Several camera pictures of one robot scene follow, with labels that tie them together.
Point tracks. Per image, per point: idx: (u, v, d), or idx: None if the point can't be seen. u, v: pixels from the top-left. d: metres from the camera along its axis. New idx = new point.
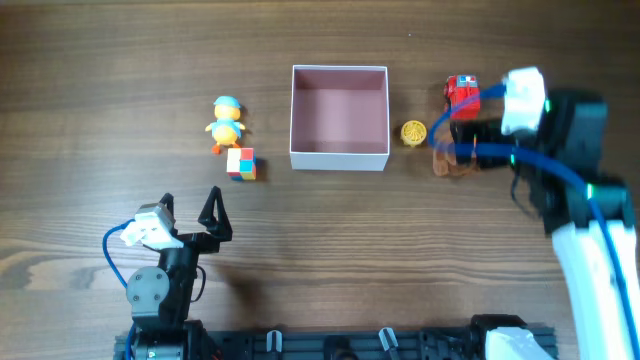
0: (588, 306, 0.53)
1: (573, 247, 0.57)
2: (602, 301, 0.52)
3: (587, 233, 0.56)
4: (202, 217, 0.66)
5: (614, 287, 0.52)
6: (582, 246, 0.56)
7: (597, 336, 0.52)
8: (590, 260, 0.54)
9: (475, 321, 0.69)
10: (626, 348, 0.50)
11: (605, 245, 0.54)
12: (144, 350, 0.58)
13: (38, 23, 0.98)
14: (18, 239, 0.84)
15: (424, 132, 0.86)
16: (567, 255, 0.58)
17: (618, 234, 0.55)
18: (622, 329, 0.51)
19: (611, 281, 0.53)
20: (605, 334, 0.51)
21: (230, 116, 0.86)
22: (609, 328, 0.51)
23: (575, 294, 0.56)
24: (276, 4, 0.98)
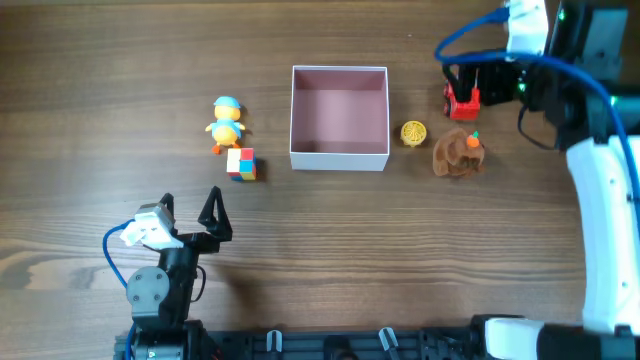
0: (602, 224, 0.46)
1: (592, 162, 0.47)
2: (618, 220, 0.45)
3: (607, 146, 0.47)
4: (202, 217, 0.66)
5: (631, 203, 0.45)
6: (600, 160, 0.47)
7: (609, 259, 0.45)
8: (611, 171, 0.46)
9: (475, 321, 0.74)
10: (634, 272, 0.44)
11: (628, 162, 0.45)
12: (144, 351, 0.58)
13: (38, 23, 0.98)
14: (18, 239, 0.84)
15: (424, 132, 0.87)
16: (582, 170, 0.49)
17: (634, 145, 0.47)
18: (633, 251, 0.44)
19: (628, 198, 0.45)
20: (617, 258, 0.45)
21: (230, 116, 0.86)
22: (622, 253, 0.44)
23: (588, 215, 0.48)
24: (276, 5, 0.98)
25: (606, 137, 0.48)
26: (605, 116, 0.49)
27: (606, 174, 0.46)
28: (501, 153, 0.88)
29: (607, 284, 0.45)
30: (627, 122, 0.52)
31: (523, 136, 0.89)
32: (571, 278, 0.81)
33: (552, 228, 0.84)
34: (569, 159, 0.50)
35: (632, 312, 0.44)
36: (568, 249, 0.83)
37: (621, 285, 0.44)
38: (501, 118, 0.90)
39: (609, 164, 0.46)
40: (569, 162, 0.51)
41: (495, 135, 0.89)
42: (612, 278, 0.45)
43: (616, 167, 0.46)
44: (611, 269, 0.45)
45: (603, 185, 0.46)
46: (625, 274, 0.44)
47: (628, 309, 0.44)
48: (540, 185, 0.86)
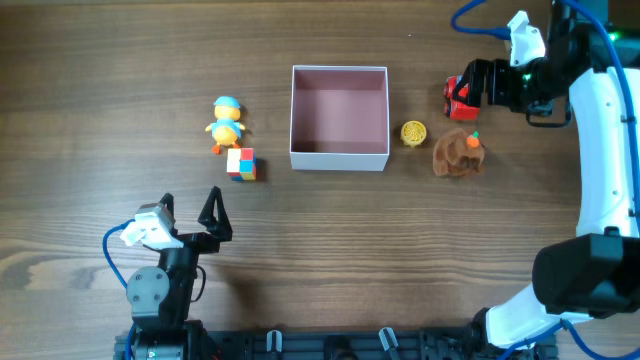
0: (598, 140, 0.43)
1: (589, 87, 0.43)
2: (613, 138, 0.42)
3: (606, 72, 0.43)
4: (202, 217, 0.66)
5: (625, 123, 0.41)
6: (596, 83, 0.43)
7: (602, 167, 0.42)
8: (608, 94, 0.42)
9: (477, 319, 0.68)
10: (626, 179, 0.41)
11: (624, 83, 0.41)
12: (144, 351, 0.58)
13: (37, 23, 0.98)
14: (18, 239, 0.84)
15: (423, 132, 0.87)
16: (580, 97, 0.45)
17: (633, 76, 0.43)
18: (626, 166, 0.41)
19: (623, 118, 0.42)
20: (609, 168, 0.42)
21: (230, 116, 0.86)
22: (613, 165, 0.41)
23: (585, 138, 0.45)
24: (276, 4, 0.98)
25: (605, 67, 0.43)
26: (603, 50, 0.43)
27: (603, 97, 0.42)
28: (501, 153, 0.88)
29: (599, 193, 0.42)
30: (626, 59, 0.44)
31: (523, 136, 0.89)
32: None
33: (552, 228, 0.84)
34: (572, 88, 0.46)
35: (624, 223, 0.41)
36: None
37: (614, 193, 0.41)
38: (501, 118, 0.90)
39: (607, 87, 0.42)
40: (574, 101, 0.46)
41: (495, 135, 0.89)
42: (604, 187, 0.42)
43: (612, 87, 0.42)
44: (603, 179, 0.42)
45: (596, 105, 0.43)
46: (617, 181, 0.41)
47: (620, 219, 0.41)
48: (540, 185, 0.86)
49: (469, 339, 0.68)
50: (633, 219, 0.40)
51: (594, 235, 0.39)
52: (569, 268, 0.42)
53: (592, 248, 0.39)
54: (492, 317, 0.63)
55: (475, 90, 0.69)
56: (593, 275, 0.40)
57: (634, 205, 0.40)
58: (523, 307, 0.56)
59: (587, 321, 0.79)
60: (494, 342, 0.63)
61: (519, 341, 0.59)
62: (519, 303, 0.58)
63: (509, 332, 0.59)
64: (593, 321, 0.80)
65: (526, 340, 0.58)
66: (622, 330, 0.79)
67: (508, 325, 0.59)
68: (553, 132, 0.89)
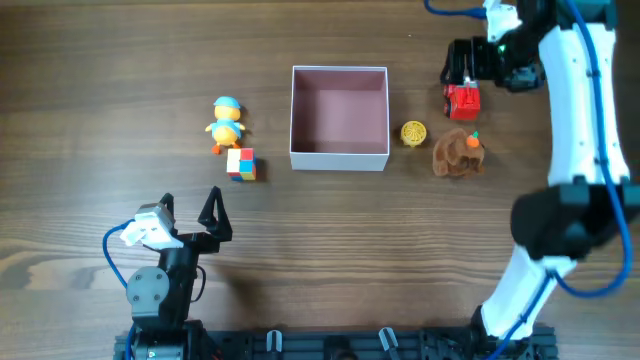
0: (566, 95, 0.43)
1: (556, 46, 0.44)
2: (579, 91, 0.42)
3: (571, 30, 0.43)
4: (202, 217, 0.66)
5: (590, 78, 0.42)
6: (563, 39, 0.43)
7: (568, 119, 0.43)
8: (573, 50, 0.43)
9: (475, 319, 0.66)
10: (592, 130, 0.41)
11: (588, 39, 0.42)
12: (144, 350, 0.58)
13: (37, 23, 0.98)
14: (18, 239, 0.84)
15: (424, 132, 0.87)
16: (548, 58, 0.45)
17: (596, 32, 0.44)
18: (592, 116, 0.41)
19: (589, 72, 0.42)
20: (575, 119, 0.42)
21: (230, 116, 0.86)
22: (579, 116, 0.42)
23: (555, 94, 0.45)
24: (276, 5, 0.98)
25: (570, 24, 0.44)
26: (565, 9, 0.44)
27: (568, 54, 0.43)
28: (501, 153, 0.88)
29: (568, 145, 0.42)
30: (589, 15, 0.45)
31: (522, 136, 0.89)
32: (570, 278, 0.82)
33: None
34: (541, 48, 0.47)
35: (589, 170, 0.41)
36: None
37: (582, 144, 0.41)
38: (501, 118, 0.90)
39: (572, 43, 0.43)
40: (542, 58, 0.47)
41: (495, 135, 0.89)
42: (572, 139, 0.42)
43: (579, 45, 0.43)
44: (571, 131, 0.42)
45: (564, 62, 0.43)
46: (584, 132, 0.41)
47: (586, 166, 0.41)
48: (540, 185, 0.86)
49: (469, 342, 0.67)
50: (598, 167, 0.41)
51: (565, 184, 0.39)
52: (540, 216, 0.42)
53: (561, 194, 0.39)
54: (487, 308, 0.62)
55: (456, 71, 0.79)
56: (566, 220, 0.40)
57: (599, 152, 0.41)
58: (512, 279, 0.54)
59: (586, 321, 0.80)
60: (493, 334, 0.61)
61: (517, 321, 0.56)
62: (507, 281, 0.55)
63: (503, 314, 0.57)
64: (592, 320, 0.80)
65: (521, 317, 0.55)
66: (621, 329, 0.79)
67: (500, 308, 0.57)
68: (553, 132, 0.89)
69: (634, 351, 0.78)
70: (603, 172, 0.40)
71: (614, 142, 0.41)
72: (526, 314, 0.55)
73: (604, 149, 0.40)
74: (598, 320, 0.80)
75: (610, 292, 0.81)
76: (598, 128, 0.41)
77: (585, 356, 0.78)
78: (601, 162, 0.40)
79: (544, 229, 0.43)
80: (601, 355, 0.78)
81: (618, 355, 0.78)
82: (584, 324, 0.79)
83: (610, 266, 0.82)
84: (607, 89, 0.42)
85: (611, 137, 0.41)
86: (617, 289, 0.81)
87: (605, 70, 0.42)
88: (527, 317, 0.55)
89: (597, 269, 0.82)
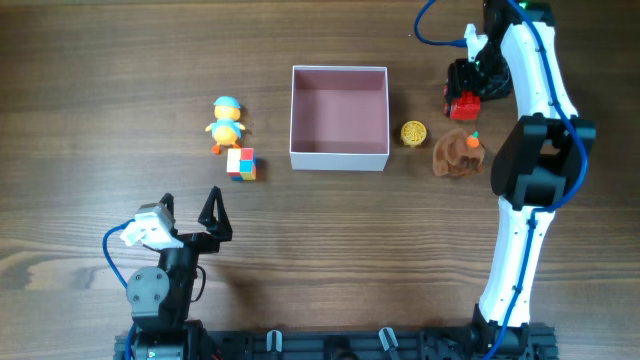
0: (523, 65, 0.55)
1: (511, 35, 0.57)
2: (529, 60, 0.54)
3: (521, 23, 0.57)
4: (202, 217, 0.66)
5: (538, 53, 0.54)
6: (514, 30, 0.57)
7: (526, 80, 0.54)
8: (525, 35, 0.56)
9: (475, 318, 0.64)
10: (544, 84, 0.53)
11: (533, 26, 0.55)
12: (144, 351, 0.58)
13: (36, 23, 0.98)
14: (18, 239, 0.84)
15: (424, 132, 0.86)
16: (508, 45, 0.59)
17: (541, 25, 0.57)
18: (542, 75, 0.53)
19: (536, 49, 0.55)
20: (530, 77, 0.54)
21: (230, 116, 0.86)
22: (533, 75, 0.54)
23: (515, 69, 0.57)
24: (276, 5, 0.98)
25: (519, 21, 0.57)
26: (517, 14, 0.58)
27: (522, 38, 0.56)
28: None
29: (527, 95, 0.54)
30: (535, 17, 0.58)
31: None
32: (570, 278, 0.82)
33: (551, 227, 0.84)
34: (502, 44, 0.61)
35: (546, 109, 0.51)
36: (568, 249, 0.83)
37: (537, 93, 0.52)
38: (501, 118, 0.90)
39: (523, 31, 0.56)
40: (503, 51, 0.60)
41: (495, 135, 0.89)
42: (529, 91, 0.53)
43: (528, 32, 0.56)
44: (528, 86, 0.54)
45: (518, 44, 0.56)
46: (537, 85, 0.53)
47: (542, 106, 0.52)
48: None
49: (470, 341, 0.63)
50: (552, 107, 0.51)
51: (526, 118, 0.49)
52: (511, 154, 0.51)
53: (523, 124, 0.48)
54: (483, 293, 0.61)
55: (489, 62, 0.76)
56: (532, 150, 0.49)
57: (552, 96, 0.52)
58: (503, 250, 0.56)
59: (586, 321, 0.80)
60: (491, 320, 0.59)
61: (513, 293, 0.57)
62: (498, 254, 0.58)
63: (498, 288, 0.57)
64: (592, 320, 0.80)
65: (516, 287, 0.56)
66: (621, 329, 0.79)
67: (494, 284, 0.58)
68: None
69: (634, 350, 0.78)
70: (557, 109, 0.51)
71: (563, 93, 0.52)
72: (520, 282, 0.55)
73: (555, 94, 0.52)
74: (598, 320, 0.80)
75: (609, 292, 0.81)
76: (549, 81, 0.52)
77: (585, 356, 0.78)
78: (554, 102, 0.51)
79: (515, 166, 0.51)
80: (601, 355, 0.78)
81: (617, 355, 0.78)
82: (584, 324, 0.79)
83: (610, 266, 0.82)
84: (553, 59, 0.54)
85: (560, 87, 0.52)
86: (616, 289, 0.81)
87: (550, 47, 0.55)
88: (521, 284, 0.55)
89: (597, 269, 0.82)
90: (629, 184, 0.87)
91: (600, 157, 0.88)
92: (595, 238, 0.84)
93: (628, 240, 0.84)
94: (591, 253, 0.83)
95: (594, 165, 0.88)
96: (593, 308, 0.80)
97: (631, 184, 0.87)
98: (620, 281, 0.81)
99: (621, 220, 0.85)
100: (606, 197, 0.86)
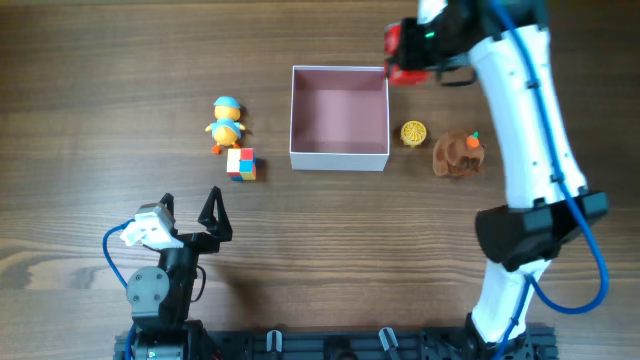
0: (509, 112, 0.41)
1: (490, 59, 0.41)
2: (521, 107, 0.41)
3: (503, 41, 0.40)
4: (202, 217, 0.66)
5: (530, 92, 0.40)
6: (495, 54, 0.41)
7: (517, 138, 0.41)
8: (509, 63, 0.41)
9: (468, 327, 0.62)
10: (542, 147, 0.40)
11: (522, 51, 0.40)
12: (144, 351, 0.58)
13: (36, 23, 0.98)
14: (18, 240, 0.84)
15: (424, 132, 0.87)
16: (484, 68, 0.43)
17: (528, 34, 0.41)
18: (539, 132, 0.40)
19: (528, 85, 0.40)
20: (523, 137, 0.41)
21: (229, 115, 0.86)
22: (527, 133, 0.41)
23: (497, 108, 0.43)
24: (276, 5, 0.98)
25: (500, 34, 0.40)
26: (494, 14, 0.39)
27: (504, 71, 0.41)
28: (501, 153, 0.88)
29: (519, 163, 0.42)
30: (518, 14, 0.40)
31: None
32: (570, 278, 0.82)
33: None
34: (474, 62, 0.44)
35: (547, 188, 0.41)
36: (569, 249, 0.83)
37: (535, 165, 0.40)
38: None
39: (506, 57, 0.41)
40: (479, 70, 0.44)
41: (495, 135, 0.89)
42: (524, 158, 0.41)
43: (513, 60, 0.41)
44: (521, 151, 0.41)
45: (502, 78, 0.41)
46: (534, 151, 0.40)
47: (542, 186, 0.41)
48: None
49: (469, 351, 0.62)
50: (555, 184, 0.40)
51: (525, 215, 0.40)
52: (507, 242, 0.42)
53: (525, 222, 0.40)
54: (478, 314, 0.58)
55: None
56: (534, 243, 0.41)
57: (554, 169, 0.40)
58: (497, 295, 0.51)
59: (586, 321, 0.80)
60: (490, 339, 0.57)
61: (510, 322, 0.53)
62: (489, 291, 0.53)
63: (494, 319, 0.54)
64: (592, 320, 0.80)
65: (513, 318, 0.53)
66: (621, 330, 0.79)
67: (490, 314, 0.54)
68: None
69: (635, 351, 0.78)
70: (562, 189, 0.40)
71: (565, 153, 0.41)
72: (516, 314, 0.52)
73: (558, 166, 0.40)
74: (598, 320, 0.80)
75: (610, 293, 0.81)
76: (548, 147, 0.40)
77: (585, 356, 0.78)
78: (557, 180, 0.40)
79: (514, 255, 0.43)
80: (601, 356, 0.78)
81: (618, 356, 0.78)
82: (585, 324, 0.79)
83: (610, 267, 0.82)
84: (548, 100, 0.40)
85: (561, 149, 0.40)
86: (616, 289, 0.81)
87: (542, 73, 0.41)
88: (518, 315, 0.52)
89: (597, 269, 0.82)
90: (629, 185, 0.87)
91: (601, 157, 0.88)
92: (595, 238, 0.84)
93: (629, 241, 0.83)
94: (591, 254, 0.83)
95: (595, 165, 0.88)
96: (593, 308, 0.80)
97: (631, 184, 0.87)
98: (620, 282, 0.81)
99: (622, 220, 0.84)
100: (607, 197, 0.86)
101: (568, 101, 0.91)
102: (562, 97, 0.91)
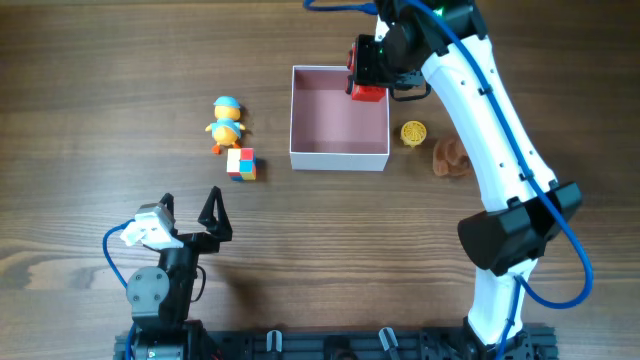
0: (469, 120, 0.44)
1: (441, 74, 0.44)
2: (477, 113, 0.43)
3: (449, 53, 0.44)
4: (202, 217, 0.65)
5: (486, 97, 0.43)
6: (444, 67, 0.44)
7: (481, 143, 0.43)
8: (460, 73, 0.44)
9: (465, 331, 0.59)
10: (507, 148, 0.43)
11: (470, 60, 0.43)
12: (144, 351, 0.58)
13: (35, 23, 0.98)
14: (18, 240, 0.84)
15: (424, 132, 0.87)
16: (438, 84, 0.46)
17: (472, 45, 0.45)
18: (500, 134, 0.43)
19: (480, 91, 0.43)
20: (485, 142, 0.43)
21: (229, 115, 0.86)
22: (489, 138, 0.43)
23: (456, 117, 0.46)
24: (276, 5, 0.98)
25: (444, 46, 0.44)
26: (436, 27, 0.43)
27: (457, 80, 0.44)
28: None
29: (488, 167, 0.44)
30: (458, 28, 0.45)
31: None
32: (570, 278, 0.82)
33: None
34: (426, 77, 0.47)
35: (520, 186, 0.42)
36: (568, 249, 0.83)
37: (503, 167, 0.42)
38: None
39: (457, 68, 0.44)
40: (433, 86, 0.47)
41: None
42: (490, 162, 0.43)
43: (465, 70, 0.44)
44: (486, 155, 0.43)
45: (455, 89, 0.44)
46: (499, 154, 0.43)
47: (514, 186, 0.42)
48: None
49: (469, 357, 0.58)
50: (525, 182, 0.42)
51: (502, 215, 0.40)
52: (490, 246, 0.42)
53: (503, 224, 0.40)
54: (474, 318, 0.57)
55: None
56: (516, 242, 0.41)
57: (522, 168, 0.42)
58: (489, 297, 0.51)
59: (586, 321, 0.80)
60: (489, 342, 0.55)
61: (506, 323, 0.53)
62: (482, 293, 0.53)
63: (490, 321, 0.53)
64: (592, 320, 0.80)
65: (509, 319, 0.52)
66: (621, 330, 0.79)
67: (485, 316, 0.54)
68: (553, 132, 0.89)
69: (635, 350, 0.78)
70: (533, 186, 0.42)
71: (529, 151, 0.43)
72: (512, 314, 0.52)
73: (525, 164, 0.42)
74: (599, 320, 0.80)
75: (609, 292, 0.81)
76: (513, 147, 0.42)
77: (585, 356, 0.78)
78: (528, 177, 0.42)
79: (498, 257, 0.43)
80: (601, 355, 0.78)
81: (618, 355, 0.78)
82: (585, 324, 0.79)
83: (610, 267, 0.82)
84: (503, 103, 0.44)
85: (524, 147, 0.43)
86: (616, 289, 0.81)
87: (493, 80, 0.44)
88: (514, 315, 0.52)
89: (597, 269, 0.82)
90: (629, 185, 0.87)
91: (601, 157, 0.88)
92: (595, 238, 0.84)
93: (628, 240, 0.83)
94: (591, 254, 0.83)
95: (595, 165, 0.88)
96: (593, 308, 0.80)
97: (631, 184, 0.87)
98: (620, 282, 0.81)
99: (622, 220, 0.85)
100: (607, 197, 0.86)
101: (568, 101, 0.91)
102: (561, 97, 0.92)
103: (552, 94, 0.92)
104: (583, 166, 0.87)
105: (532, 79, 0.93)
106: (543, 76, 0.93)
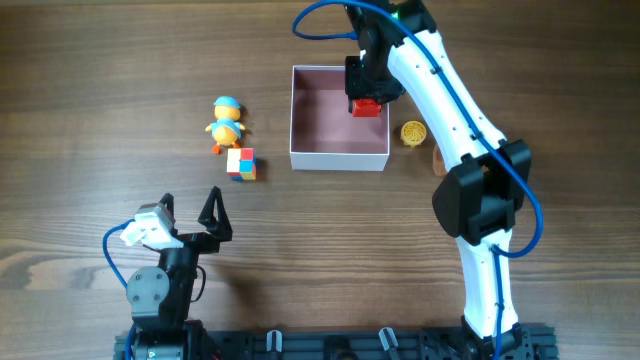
0: (424, 95, 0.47)
1: (397, 61, 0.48)
2: (431, 90, 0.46)
3: (404, 45, 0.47)
4: (202, 217, 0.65)
5: (436, 76, 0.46)
6: (400, 56, 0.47)
7: (436, 112, 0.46)
8: (414, 58, 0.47)
9: (465, 330, 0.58)
10: (458, 115, 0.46)
11: (420, 47, 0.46)
12: (144, 351, 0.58)
13: (35, 22, 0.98)
14: (18, 239, 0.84)
15: (424, 132, 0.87)
16: (396, 70, 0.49)
17: (422, 37, 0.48)
18: (451, 103, 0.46)
19: (432, 71, 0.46)
20: (438, 111, 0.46)
21: (229, 115, 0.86)
22: (441, 107, 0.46)
23: (414, 95, 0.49)
24: (276, 4, 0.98)
25: (401, 39, 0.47)
26: (392, 25, 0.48)
27: (411, 65, 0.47)
28: None
29: (443, 135, 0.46)
30: (412, 26, 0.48)
31: (523, 136, 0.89)
32: (570, 278, 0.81)
33: (552, 227, 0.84)
34: (389, 69, 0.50)
35: (472, 146, 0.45)
36: (568, 249, 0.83)
37: (455, 131, 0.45)
38: (500, 118, 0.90)
39: (411, 54, 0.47)
40: (394, 75, 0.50)
41: None
42: (445, 129, 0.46)
43: (417, 54, 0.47)
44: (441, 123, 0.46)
45: (410, 71, 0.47)
46: (452, 119, 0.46)
47: (466, 145, 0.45)
48: (539, 185, 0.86)
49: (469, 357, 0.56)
50: (477, 141, 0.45)
51: (455, 170, 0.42)
52: (450, 203, 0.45)
53: (457, 178, 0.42)
54: (468, 313, 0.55)
55: None
56: (474, 197, 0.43)
57: (472, 129, 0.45)
58: (475, 279, 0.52)
59: (586, 320, 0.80)
60: (485, 336, 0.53)
61: (497, 309, 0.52)
62: (470, 279, 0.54)
63: (481, 308, 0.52)
64: (592, 320, 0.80)
65: (498, 303, 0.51)
66: (621, 329, 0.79)
67: (476, 304, 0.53)
68: (552, 132, 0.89)
69: (635, 351, 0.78)
70: (483, 143, 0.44)
71: (479, 116, 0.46)
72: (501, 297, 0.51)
73: (475, 125, 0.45)
74: (599, 320, 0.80)
75: (609, 292, 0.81)
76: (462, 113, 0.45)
77: (585, 356, 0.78)
78: (478, 136, 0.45)
79: (461, 216, 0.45)
80: (601, 355, 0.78)
81: (617, 355, 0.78)
82: (584, 324, 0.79)
83: (610, 266, 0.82)
84: (453, 78, 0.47)
85: (473, 112, 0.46)
86: (616, 288, 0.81)
87: (443, 63, 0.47)
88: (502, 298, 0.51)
89: (597, 269, 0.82)
90: (628, 184, 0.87)
91: (600, 156, 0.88)
92: (595, 238, 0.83)
93: (628, 240, 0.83)
94: (591, 253, 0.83)
95: (594, 165, 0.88)
96: (593, 307, 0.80)
97: (630, 184, 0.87)
98: (619, 281, 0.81)
99: (621, 220, 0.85)
100: (606, 197, 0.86)
101: (567, 101, 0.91)
102: (561, 97, 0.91)
103: (552, 94, 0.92)
104: (582, 165, 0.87)
105: (532, 79, 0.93)
106: (542, 75, 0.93)
